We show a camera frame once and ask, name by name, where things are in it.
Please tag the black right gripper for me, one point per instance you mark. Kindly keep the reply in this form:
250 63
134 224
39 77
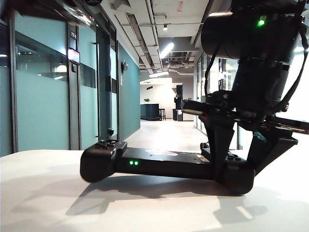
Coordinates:
217 108

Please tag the black remote control with joysticks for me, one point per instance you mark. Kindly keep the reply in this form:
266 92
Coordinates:
157 166

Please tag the black quadruped robot dog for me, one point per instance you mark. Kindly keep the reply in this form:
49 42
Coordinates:
205 145

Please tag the black door card reader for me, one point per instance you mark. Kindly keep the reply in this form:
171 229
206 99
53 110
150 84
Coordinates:
74 68

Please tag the glowing door display screen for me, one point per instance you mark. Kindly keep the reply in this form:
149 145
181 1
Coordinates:
74 55

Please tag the room number door sign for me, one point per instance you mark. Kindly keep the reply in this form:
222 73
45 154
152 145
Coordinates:
73 35

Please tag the tall black cabinet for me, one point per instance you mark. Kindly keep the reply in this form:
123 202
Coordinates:
178 93

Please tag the dark wooden bar stool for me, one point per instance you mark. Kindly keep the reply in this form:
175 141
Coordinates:
162 113

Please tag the dark counter with white top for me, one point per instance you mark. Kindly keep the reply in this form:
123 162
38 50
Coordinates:
149 112

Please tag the green potted plant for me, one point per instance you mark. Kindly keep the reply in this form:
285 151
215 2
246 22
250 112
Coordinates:
146 100

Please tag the low long ceiling light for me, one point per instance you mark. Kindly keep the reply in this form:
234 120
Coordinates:
158 74

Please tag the long bright ceiling light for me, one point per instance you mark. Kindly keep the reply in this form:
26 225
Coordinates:
166 50

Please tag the black round ceiling dome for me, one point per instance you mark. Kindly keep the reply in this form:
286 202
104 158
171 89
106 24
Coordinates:
93 1

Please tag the black wall mounted device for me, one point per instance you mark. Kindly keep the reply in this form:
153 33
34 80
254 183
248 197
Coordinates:
150 88

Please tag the small white wall sign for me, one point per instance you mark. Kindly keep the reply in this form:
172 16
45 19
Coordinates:
121 80

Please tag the round metal wall ornament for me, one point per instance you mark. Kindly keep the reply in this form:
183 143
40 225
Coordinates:
125 66

